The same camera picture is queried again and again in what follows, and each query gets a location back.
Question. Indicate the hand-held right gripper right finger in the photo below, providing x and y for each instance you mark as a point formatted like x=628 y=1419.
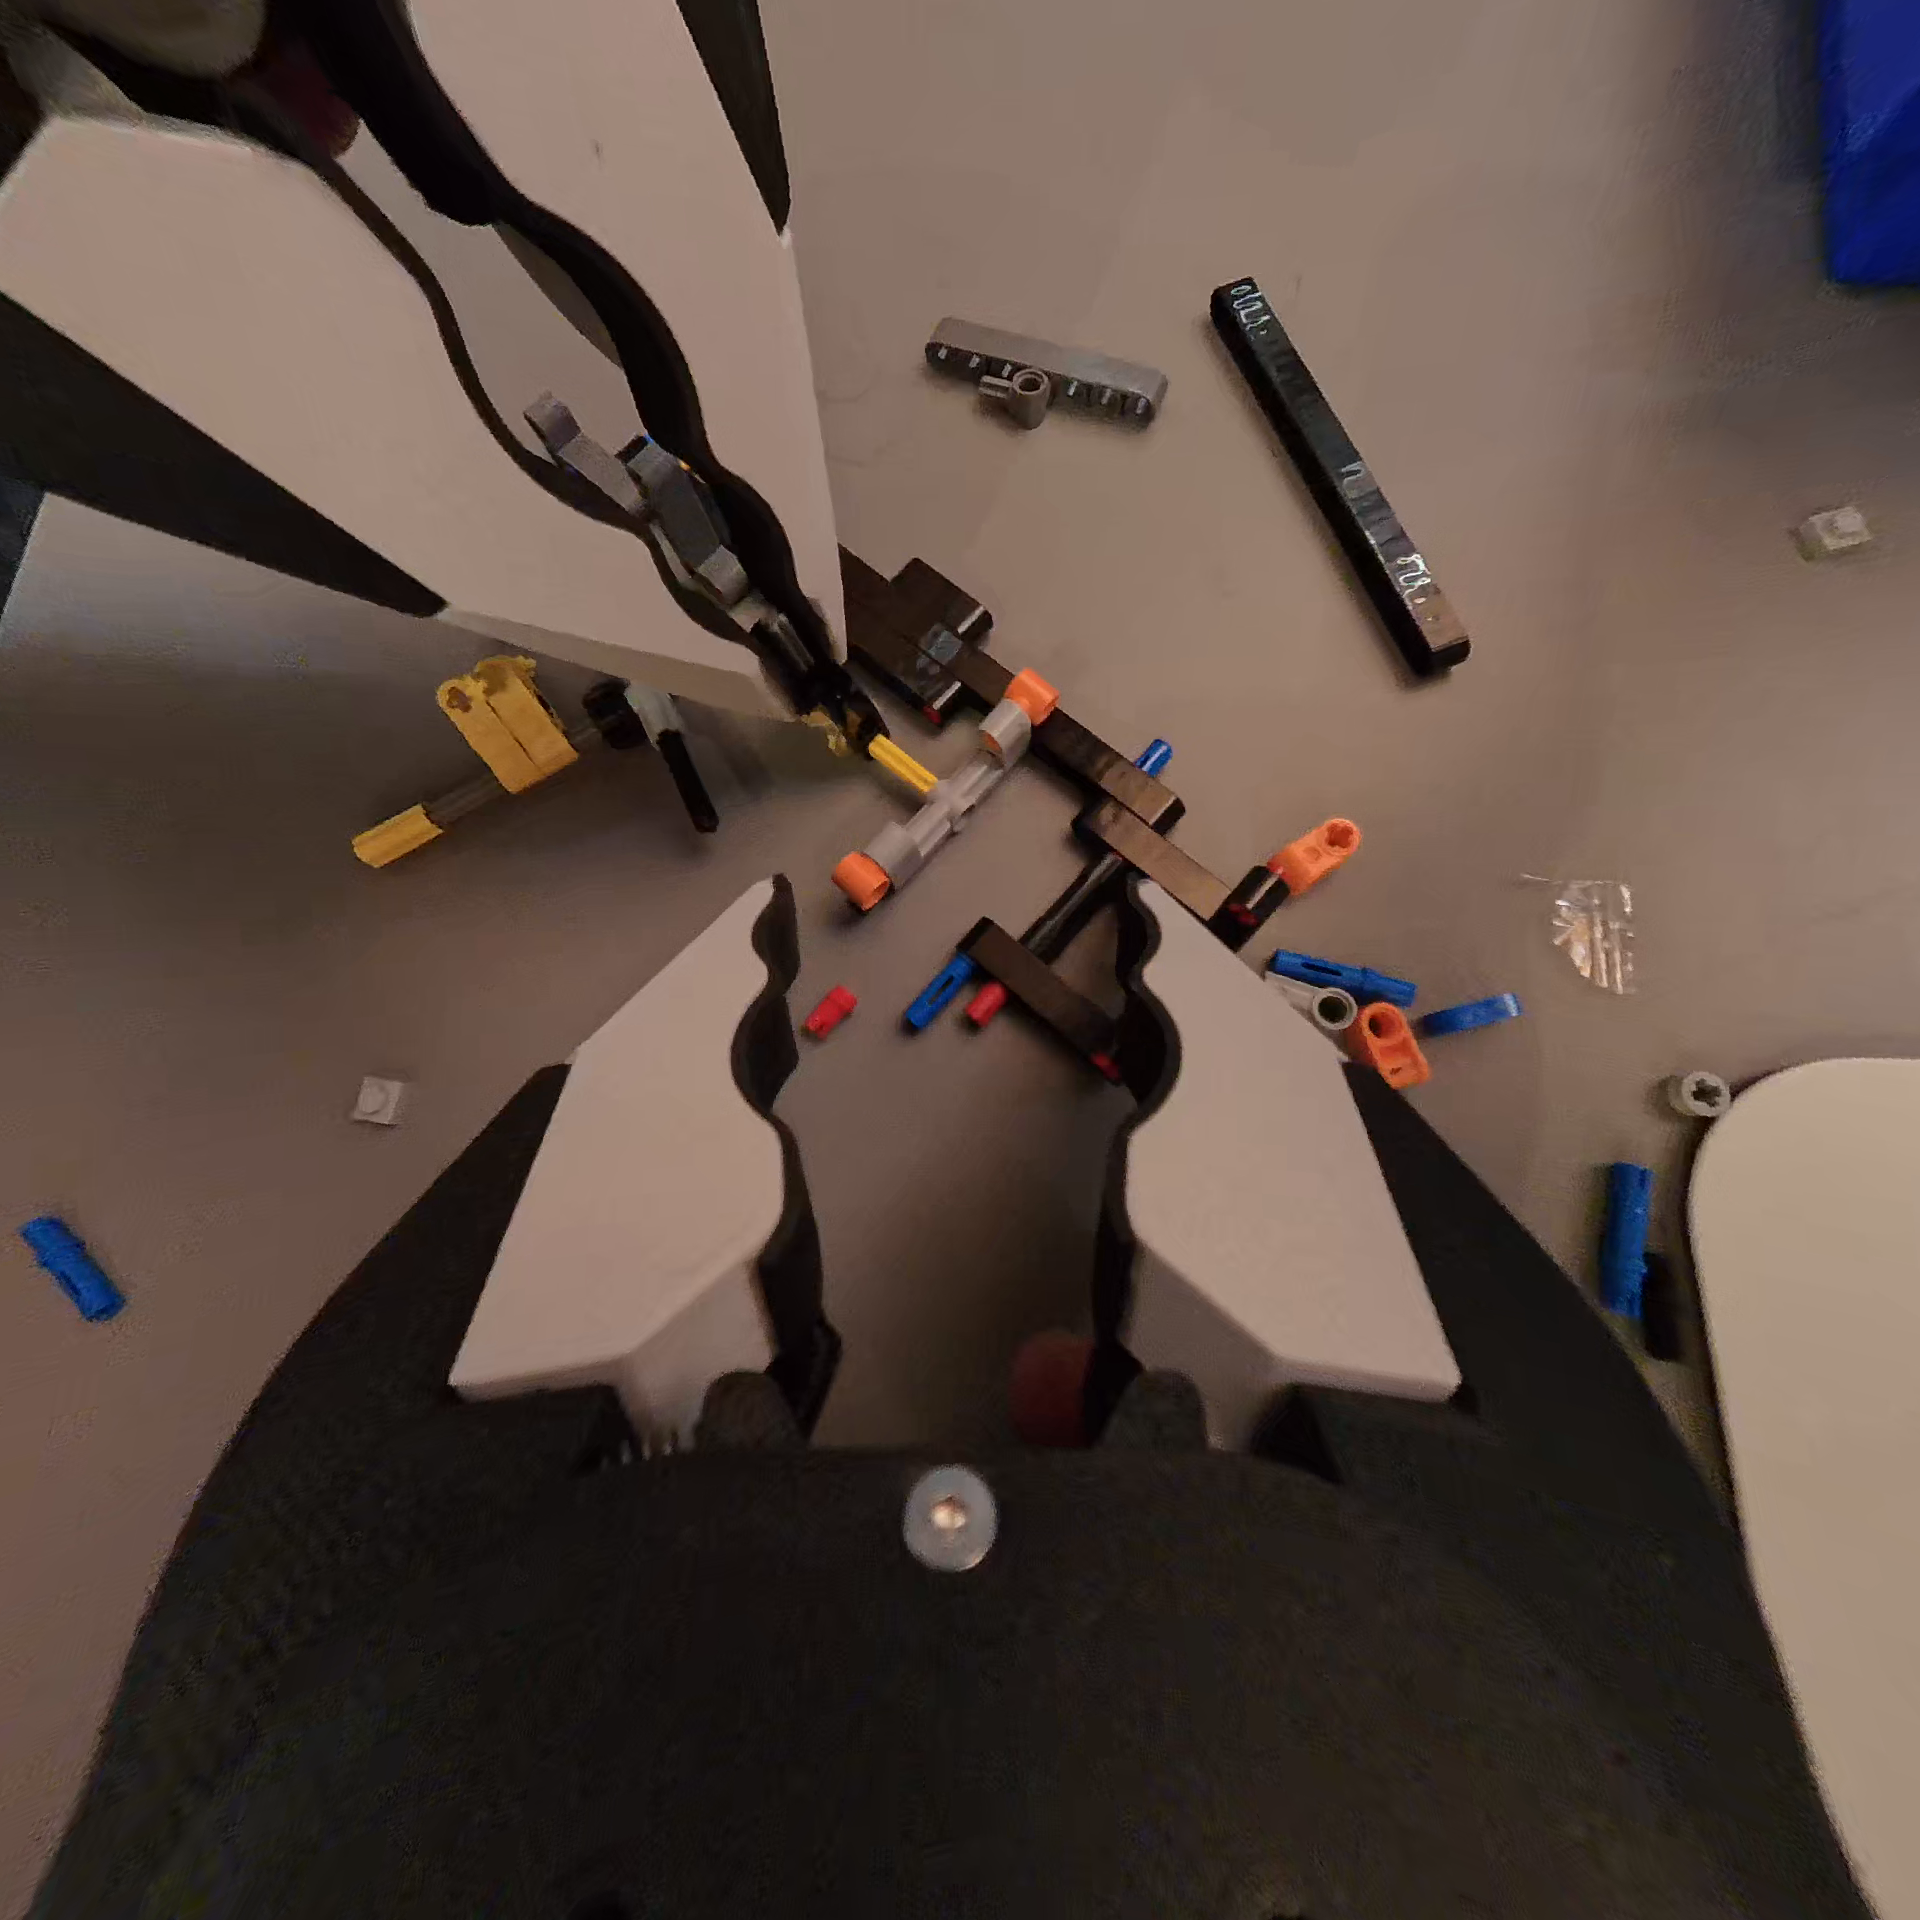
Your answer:
x=1275 y=1201

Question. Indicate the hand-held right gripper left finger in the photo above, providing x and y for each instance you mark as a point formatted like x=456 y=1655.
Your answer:
x=645 y=1201

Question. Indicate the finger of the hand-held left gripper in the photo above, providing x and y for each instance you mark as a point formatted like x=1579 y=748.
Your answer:
x=299 y=376
x=674 y=224

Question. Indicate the yellow axle gear lego assembly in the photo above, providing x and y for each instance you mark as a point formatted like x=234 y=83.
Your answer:
x=682 y=511

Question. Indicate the yellow connector axle lego assembly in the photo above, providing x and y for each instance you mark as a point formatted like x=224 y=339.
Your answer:
x=504 y=734

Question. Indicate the black lego chassis assembly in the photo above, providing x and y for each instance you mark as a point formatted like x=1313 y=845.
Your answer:
x=1108 y=781

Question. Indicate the orange lego connector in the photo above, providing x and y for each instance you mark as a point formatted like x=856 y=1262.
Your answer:
x=1316 y=856
x=1387 y=1044

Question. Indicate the small red lego pin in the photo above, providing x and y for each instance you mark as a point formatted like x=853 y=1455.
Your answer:
x=985 y=1001
x=829 y=1012

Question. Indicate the small grey lego plate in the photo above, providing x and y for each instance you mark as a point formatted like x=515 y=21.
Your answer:
x=378 y=1101
x=1833 y=534

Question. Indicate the dark grey lego connector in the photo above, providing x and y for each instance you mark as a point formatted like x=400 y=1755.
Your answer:
x=1019 y=399

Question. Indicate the grey lego bush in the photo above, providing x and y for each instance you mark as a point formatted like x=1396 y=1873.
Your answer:
x=1698 y=1094

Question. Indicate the grey lego beam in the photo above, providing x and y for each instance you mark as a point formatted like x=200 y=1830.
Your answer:
x=1108 y=382

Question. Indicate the scattered blue lego pins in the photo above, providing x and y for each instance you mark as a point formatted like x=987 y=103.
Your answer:
x=71 y=1267

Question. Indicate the long black lego beam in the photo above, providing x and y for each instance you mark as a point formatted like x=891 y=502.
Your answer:
x=1336 y=465

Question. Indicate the clear plastic scrap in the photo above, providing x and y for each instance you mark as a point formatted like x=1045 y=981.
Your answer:
x=1588 y=932

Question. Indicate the white book stand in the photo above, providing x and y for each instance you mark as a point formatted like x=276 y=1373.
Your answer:
x=1828 y=1425

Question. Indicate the blue plastic bin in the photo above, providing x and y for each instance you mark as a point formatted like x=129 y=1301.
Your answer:
x=1875 y=135

